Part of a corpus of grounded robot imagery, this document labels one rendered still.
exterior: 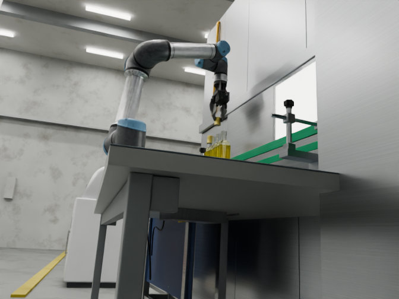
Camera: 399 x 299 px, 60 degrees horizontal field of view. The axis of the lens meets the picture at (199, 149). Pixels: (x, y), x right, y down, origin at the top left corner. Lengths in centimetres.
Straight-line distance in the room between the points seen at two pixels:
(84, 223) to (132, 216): 368
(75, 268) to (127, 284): 370
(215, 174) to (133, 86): 107
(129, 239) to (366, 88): 50
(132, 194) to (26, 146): 1224
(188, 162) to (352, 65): 38
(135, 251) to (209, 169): 18
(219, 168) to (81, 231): 373
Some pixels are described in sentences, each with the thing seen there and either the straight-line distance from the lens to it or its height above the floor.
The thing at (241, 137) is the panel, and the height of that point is 114.
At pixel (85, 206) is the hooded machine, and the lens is 428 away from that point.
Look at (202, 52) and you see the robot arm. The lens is 172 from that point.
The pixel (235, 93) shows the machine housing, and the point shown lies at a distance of 207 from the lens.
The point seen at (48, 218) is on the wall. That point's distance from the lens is 1239.
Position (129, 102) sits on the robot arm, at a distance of 157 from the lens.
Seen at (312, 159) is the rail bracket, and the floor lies 84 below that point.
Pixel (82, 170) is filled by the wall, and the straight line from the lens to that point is 1249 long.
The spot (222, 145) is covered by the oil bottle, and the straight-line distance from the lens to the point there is 170.
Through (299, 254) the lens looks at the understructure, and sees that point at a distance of 141.
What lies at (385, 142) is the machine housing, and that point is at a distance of 66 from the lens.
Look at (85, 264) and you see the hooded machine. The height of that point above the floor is 25.
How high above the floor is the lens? 61
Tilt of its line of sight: 14 degrees up
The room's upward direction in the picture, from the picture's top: 3 degrees clockwise
